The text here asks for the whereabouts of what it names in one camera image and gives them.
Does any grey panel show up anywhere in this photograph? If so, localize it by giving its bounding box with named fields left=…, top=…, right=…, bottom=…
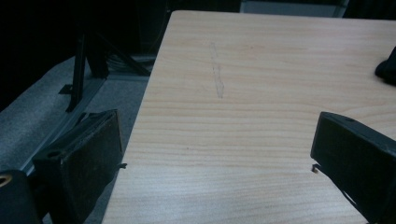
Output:
left=239, top=0, right=350, bottom=19

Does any black metal stand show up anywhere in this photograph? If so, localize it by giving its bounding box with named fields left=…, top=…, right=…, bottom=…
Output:
left=58, top=27, right=152, bottom=114

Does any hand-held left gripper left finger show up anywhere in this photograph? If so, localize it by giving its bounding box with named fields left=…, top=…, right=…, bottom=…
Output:
left=32, top=108, right=124, bottom=224

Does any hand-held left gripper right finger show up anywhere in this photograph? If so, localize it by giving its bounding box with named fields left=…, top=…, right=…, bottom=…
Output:
left=310, top=111, right=396, bottom=224

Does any grey metal rail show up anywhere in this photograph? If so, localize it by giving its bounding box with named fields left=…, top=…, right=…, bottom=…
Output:
left=20, top=77, right=108, bottom=176

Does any black cloth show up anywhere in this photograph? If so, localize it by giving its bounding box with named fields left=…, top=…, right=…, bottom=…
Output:
left=375, top=46, right=396, bottom=87

